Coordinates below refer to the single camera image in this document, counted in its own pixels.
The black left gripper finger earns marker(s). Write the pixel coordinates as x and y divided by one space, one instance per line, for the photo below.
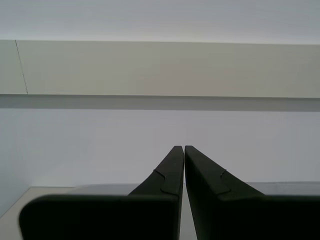
250 220
100 217

